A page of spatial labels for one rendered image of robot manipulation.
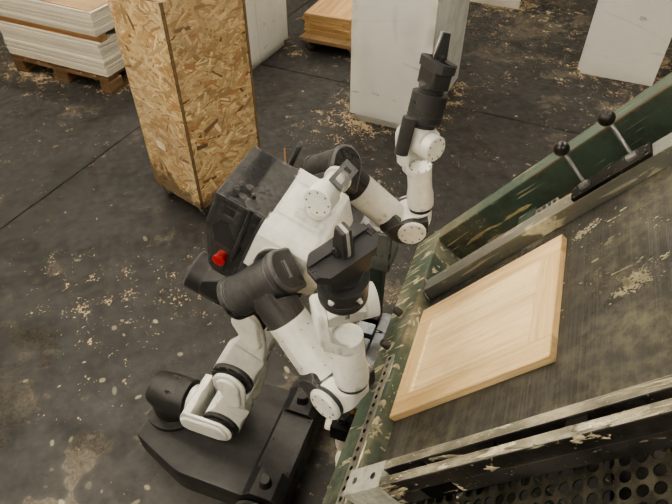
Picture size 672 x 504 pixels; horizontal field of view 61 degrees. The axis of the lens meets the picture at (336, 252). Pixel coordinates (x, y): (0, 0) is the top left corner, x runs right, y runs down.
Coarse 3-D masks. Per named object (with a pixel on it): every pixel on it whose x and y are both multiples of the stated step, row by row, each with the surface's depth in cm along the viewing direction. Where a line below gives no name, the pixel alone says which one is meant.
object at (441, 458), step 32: (640, 384) 81; (544, 416) 92; (576, 416) 88; (608, 416) 82; (640, 416) 78; (448, 448) 107; (480, 448) 101; (512, 448) 93; (544, 448) 89; (576, 448) 86; (608, 448) 84; (640, 448) 81; (352, 480) 127; (384, 480) 117; (416, 480) 110; (448, 480) 106; (480, 480) 102; (512, 480) 98
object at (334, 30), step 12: (324, 0) 508; (336, 0) 509; (348, 0) 509; (312, 12) 488; (324, 12) 489; (336, 12) 489; (348, 12) 489; (312, 24) 494; (324, 24) 489; (336, 24) 482; (348, 24) 479; (300, 36) 496; (312, 36) 495; (324, 36) 495; (336, 36) 490; (348, 36) 486; (312, 48) 500; (348, 48) 482
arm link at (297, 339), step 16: (304, 320) 118; (288, 336) 117; (304, 336) 118; (288, 352) 120; (304, 352) 118; (320, 352) 119; (304, 368) 119; (320, 368) 119; (304, 384) 121; (320, 400) 117; (336, 400) 116; (336, 416) 117
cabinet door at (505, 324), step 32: (544, 256) 135; (480, 288) 150; (512, 288) 138; (544, 288) 126; (448, 320) 153; (480, 320) 140; (512, 320) 129; (544, 320) 118; (416, 352) 155; (448, 352) 142; (480, 352) 130; (512, 352) 120; (544, 352) 112; (416, 384) 144; (448, 384) 132; (480, 384) 123
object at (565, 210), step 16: (656, 144) 124; (656, 160) 123; (624, 176) 128; (640, 176) 126; (592, 192) 133; (608, 192) 131; (560, 208) 139; (576, 208) 137; (592, 208) 136; (528, 224) 147; (544, 224) 143; (560, 224) 141; (496, 240) 156; (512, 240) 150; (528, 240) 148; (480, 256) 157; (496, 256) 155; (448, 272) 167; (464, 272) 162; (432, 288) 171; (448, 288) 169
